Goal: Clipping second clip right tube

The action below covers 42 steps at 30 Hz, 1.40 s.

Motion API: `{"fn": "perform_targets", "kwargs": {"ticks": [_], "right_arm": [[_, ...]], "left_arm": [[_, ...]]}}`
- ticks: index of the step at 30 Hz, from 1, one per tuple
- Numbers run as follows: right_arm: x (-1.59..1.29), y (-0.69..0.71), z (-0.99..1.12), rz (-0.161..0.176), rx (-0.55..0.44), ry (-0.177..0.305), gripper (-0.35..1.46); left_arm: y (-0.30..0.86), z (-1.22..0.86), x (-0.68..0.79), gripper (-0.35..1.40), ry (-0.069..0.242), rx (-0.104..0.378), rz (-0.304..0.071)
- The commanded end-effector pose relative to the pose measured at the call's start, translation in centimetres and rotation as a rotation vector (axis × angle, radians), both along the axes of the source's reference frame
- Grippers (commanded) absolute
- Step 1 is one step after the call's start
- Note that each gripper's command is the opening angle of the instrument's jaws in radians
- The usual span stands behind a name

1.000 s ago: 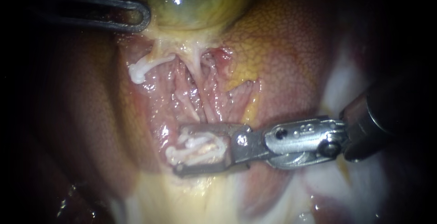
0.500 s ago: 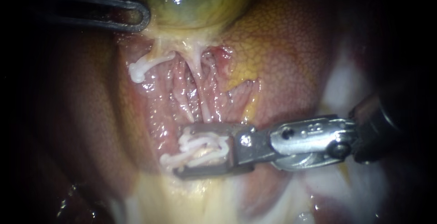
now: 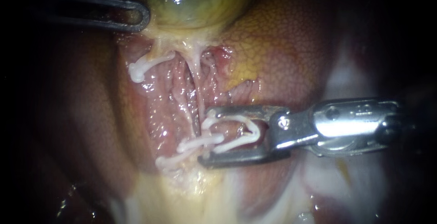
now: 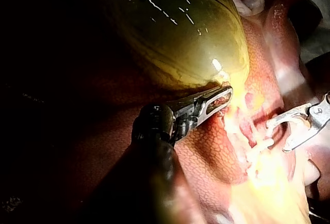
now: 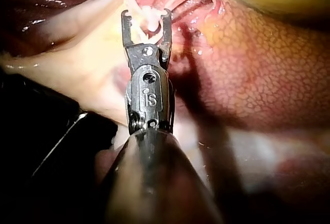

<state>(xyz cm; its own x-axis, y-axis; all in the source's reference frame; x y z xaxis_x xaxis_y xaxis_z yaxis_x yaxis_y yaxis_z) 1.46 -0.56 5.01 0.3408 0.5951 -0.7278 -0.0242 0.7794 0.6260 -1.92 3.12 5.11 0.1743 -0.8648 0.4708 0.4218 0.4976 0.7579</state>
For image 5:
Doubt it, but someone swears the right arm instrument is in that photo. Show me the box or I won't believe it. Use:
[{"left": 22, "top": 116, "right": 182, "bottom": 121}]
[{"left": 125, "top": 43, "right": 176, "bottom": 136}]

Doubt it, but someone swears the right arm instrument jaw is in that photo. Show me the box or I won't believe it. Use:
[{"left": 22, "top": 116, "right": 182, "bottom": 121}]
[
  {"left": 158, "top": 8, "right": 173, "bottom": 64},
  {"left": 121, "top": 9, "right": 137, "bottom": 49}
]

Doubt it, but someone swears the thin tube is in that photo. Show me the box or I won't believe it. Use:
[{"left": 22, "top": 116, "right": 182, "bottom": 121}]
[{"left": 170, "top": 0, "right": 216, "bottom": 21}]

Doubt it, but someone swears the dark red liver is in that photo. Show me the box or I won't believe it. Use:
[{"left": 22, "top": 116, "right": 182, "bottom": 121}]
[{"left": 0, "top": 0, "right": 330, "bottom": 224}]

